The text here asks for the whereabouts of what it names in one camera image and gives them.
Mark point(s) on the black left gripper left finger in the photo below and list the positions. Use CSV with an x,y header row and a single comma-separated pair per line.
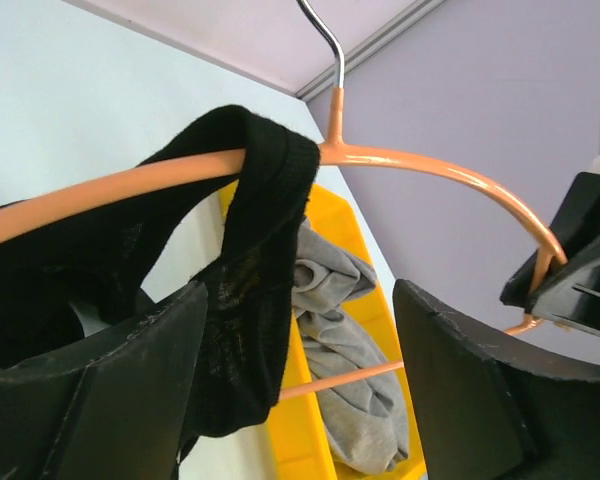
x,y
111,406

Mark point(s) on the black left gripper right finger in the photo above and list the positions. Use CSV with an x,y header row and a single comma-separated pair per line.
x,y
491,406

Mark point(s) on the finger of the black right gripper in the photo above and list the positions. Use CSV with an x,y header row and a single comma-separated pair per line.
x,y
576,225
572,296

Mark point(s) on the grey tank top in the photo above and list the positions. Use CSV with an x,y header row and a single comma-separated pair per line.
x,y
366,421

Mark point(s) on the black tank top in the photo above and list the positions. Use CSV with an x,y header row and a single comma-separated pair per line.
x,y
194,244

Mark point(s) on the orange plastic hanger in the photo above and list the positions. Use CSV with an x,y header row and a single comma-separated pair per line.
x,y
98,240

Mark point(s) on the yellow plastic tray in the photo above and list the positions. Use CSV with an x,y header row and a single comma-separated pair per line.
x,y
295,427

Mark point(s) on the metal wire hook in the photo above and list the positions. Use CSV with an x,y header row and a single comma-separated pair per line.
x,y
335,46

